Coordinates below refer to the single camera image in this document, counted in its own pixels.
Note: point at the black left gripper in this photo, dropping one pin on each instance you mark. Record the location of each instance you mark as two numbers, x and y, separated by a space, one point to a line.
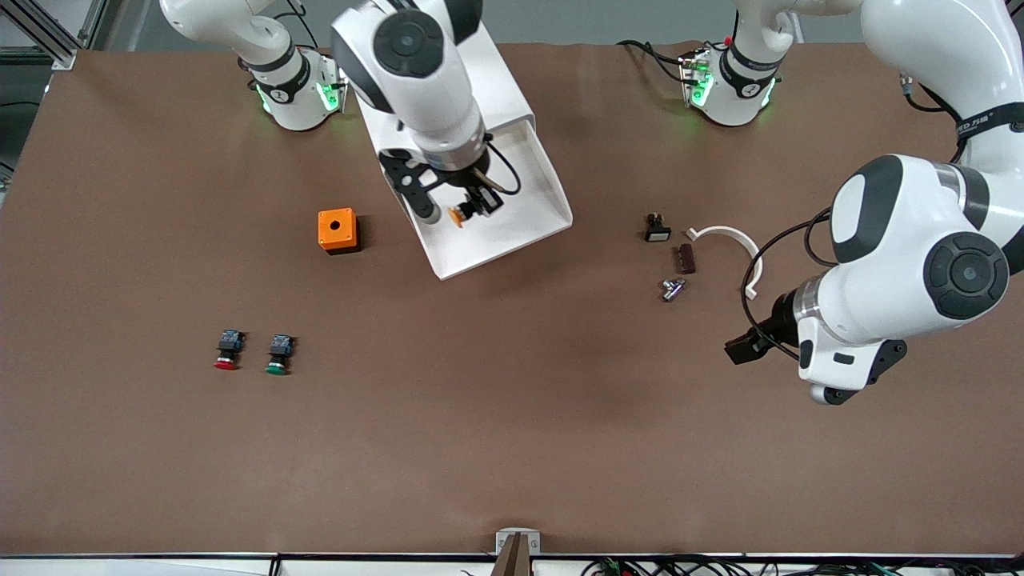
778 322

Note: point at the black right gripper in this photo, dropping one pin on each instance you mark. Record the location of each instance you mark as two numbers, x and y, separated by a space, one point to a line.
468 181

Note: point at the yellow push button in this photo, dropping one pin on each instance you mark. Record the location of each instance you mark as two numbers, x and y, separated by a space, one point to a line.
455 216

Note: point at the white plastic drawer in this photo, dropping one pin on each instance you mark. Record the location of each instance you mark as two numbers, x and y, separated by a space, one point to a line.
512 232

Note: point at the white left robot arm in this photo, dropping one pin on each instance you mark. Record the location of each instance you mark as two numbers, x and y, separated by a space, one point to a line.
904 264

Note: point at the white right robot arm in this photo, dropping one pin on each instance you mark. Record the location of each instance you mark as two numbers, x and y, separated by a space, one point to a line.
424 80

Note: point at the green push button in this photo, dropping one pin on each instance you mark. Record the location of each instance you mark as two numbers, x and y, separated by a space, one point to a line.
280 346

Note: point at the red push button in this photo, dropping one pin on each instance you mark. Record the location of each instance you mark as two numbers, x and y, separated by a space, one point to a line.
230 342

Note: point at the silver metal connector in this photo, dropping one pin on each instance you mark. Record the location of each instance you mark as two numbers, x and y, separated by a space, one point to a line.
672 290

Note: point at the brown terminal block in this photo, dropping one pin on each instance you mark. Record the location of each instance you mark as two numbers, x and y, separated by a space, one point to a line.
684 259

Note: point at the orange box with hole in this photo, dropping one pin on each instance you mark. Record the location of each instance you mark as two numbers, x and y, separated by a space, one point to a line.
336 230

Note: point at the white curved plastic bracket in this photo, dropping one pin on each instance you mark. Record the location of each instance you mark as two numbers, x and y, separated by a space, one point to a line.
724 231

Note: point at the black switch white face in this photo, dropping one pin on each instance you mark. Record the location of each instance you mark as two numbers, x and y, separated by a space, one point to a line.
658 232

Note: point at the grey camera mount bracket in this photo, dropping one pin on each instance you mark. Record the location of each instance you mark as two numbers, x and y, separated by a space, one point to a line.
518 544

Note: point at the aluminium frame profile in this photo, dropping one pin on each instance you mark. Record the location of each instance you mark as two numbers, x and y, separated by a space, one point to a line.
64 58

